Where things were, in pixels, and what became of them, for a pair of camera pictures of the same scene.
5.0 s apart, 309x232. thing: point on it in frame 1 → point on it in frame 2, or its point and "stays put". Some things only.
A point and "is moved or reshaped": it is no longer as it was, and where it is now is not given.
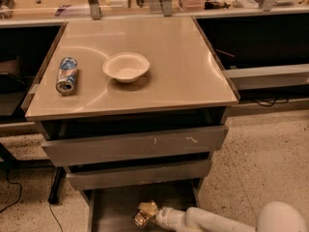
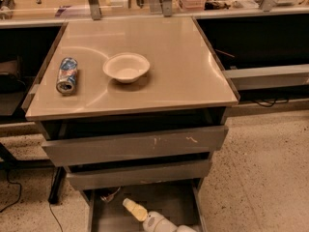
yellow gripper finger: x=148 y=207 → x=139 y=212
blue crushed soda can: x=67 y=75 stays put
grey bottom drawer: x=113 y=210 stays put
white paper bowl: x=126 y=67 stays put
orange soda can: x=140 y=217 is moved or reshaped
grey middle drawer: x=138 y=175 stays put
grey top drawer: x=131 y=146 stays put
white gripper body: x=164 y=217 → x=155 y=222
